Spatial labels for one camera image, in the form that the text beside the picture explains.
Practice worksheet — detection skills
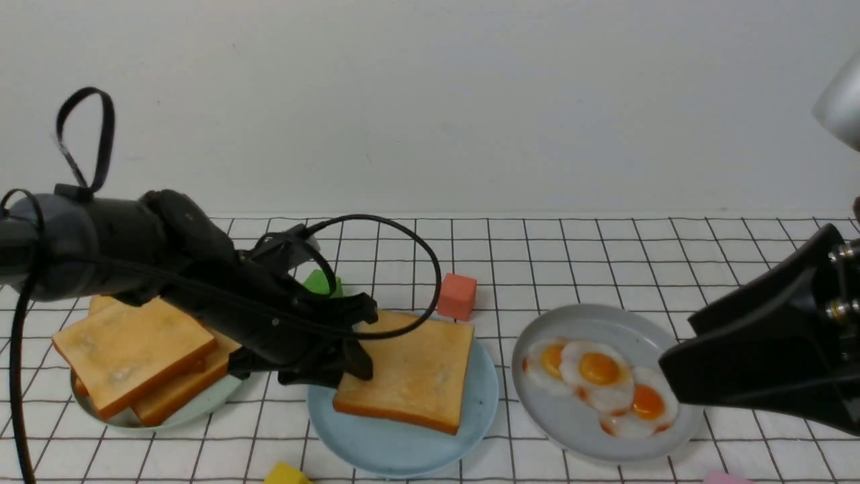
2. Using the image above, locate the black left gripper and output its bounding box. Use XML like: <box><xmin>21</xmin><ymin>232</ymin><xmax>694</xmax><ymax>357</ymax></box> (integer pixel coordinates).
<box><xmin>107</xmin><ymin>190</ymin><xmax>378</xmax><ymax>389</ymax></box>

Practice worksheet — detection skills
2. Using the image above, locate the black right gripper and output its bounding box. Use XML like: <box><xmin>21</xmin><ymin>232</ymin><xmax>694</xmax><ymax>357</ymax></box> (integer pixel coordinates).
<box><xmin>658</xmin><ymin>224</ymin><xmax>859</xmax><ymax>436</ymax></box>

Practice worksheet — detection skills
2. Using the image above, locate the toast slice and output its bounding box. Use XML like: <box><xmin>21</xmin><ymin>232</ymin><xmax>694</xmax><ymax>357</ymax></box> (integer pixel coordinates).
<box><xmin>73</xmin><ymin>374</ymin><xmax>89</xmax><ymax>397</ymax></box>
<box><xmin>52</xmin><ymin>299</ymin><xmax>218</xmax><ymax>419</ymax></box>
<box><xmin>333</xmin><ymin>319</ymin><xmax>475</xmax><ymax>435</ymax></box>
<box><xmin>131</xmin><ymin>330</ymin><xmax>240</xmax><ymax>426</ymax></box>

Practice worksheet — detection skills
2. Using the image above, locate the fried egg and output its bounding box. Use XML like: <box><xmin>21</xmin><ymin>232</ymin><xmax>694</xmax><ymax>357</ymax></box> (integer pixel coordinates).
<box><xmin>520</xmin><ymin>337</ymin><xmax>572</xmax><ymax>396</ymax></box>
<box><xmin>599</xmin><ymin>366</ymin><xmax>680</xmax><ymax>439</ymax></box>
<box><xmin>558</xmin><ymin>339</ymin><xmax>635</xmax><ymax>415</ymax></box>

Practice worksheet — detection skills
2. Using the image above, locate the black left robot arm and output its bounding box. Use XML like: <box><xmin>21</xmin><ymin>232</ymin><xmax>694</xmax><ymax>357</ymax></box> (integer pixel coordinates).
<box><xmin>2</xmin><ymin>190</ymin><xmax>378</xmax><ymax>388</ymax></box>

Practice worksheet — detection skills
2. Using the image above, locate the green cube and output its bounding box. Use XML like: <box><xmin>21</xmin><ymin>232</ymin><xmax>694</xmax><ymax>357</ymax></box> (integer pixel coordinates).
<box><xmin>303</xmin><ymin>269</ymin><xmax>344</xmax><ymax>298</ymax></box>

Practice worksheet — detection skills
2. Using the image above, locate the light blue plate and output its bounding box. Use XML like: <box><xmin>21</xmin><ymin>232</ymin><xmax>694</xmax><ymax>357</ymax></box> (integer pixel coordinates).
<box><xmin>307</xmin><ymin>342</ymin><xmax>500</xmax><ymax>480</ymax></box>

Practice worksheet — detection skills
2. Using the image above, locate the orange cube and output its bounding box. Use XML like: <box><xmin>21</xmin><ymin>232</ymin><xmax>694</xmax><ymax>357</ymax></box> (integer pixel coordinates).
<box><xmin>436</xmin><ymin>273</ymin><xmax>477</xmax><ymax>321</ymax></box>

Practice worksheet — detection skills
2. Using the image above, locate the yellow cube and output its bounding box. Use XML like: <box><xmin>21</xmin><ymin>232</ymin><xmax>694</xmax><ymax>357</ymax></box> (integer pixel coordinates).
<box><xmin>262</xmin><ymin>462</ymin><xmax>312</xmax><ymax>484</ymax></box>

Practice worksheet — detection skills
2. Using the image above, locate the pink cube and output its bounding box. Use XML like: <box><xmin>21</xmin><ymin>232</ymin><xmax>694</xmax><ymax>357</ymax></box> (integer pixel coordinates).
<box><xmin>701</xmin><ymin>471</ymin><xmax>755</xmax><ymax>484</ymax></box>

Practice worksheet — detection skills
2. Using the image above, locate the white grid tablecloth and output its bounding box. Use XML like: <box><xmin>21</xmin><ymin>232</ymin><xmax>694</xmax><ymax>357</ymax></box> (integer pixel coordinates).
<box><xmin>22</xmin><ymin>216</ymin><xmax>858</xmax><ymax>483</ymax></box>

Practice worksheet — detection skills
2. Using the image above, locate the green plate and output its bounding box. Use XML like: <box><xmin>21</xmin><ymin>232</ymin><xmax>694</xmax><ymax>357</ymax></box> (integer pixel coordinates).
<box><xmin>69</xmin><ymin>370</ymin><xmax>245</xmax><ymax>434</ymax></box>

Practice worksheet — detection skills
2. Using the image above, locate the grey plate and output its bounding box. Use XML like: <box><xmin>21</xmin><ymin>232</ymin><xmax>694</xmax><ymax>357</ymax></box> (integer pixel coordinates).
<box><xmin>512</xmin><ymin>304</ymin><xmax>703</xmax><ymax>465</ymax></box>

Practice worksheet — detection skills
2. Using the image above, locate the black cable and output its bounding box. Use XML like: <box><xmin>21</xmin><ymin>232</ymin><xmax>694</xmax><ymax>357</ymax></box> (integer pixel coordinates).
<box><xmin>0</xmin><ymin>86</ymin><xmax>443</xmax><ymax>484</ymax></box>

